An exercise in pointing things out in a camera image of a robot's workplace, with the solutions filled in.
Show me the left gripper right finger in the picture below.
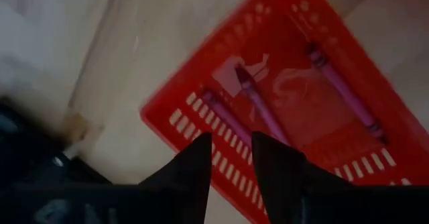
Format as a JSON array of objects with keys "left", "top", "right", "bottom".
[{"left": 251, "top": 131, "right": 429, "bottom": 224}]

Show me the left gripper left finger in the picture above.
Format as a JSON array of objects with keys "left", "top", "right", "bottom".
[{"left": 0, "top": 131, "right": 213, "bottom": 224}]

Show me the purple crayon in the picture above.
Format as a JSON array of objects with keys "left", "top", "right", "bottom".
[
  {"left": 234, "top": 64, "right": 291, "bottom": 147},
  {"left": 305, "top": 42, "right": 389, "bottom": 145},
  {"left": 200, "top": 89, "right": 254, "bottom": 148}
]

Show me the red plastic basket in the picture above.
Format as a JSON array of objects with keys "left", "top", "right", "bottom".
[{"left": 139, "top": 0, "right": 429, "bottom": 224}]

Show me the black aluminium table frame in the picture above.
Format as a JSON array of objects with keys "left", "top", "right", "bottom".
[{"left": 0, "top": 96, "right": 113, "bottom": 191}]

